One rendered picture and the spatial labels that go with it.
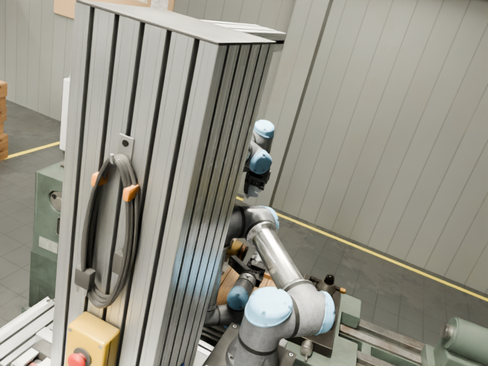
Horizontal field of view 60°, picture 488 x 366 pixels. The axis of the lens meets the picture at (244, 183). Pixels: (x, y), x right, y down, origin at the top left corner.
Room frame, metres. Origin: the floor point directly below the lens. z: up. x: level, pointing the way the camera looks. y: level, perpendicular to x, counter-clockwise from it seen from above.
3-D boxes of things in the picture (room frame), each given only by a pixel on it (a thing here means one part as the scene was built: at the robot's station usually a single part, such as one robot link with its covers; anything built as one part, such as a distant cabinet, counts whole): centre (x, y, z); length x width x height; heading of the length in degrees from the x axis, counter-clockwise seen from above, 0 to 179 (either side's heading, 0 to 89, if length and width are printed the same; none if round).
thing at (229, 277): (1.57, -0.15, 0.89); 0.36 x 0.30 x 0.04; 168
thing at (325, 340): (1.49, -0.44, 0.95); 0.43 x 0.18 x 0.04; 168
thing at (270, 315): (0.92, -0.15, 1.33); 0.13 x 0.12 x 0.14; 118
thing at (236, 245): (1.59, -0.04, 1.08); 0.09 x 0.09 x 0.09; 79
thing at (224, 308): (1.30, -0.08, 0.98); 0.11 x 0.08 x 0.11; 118
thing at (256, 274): (1.46, -0.13, 1.08); 0.12 x 0.09 x 0.08; 168
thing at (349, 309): (1.46, -0.48, 0.90); 0.53 x 0.30 x 0.06; 168
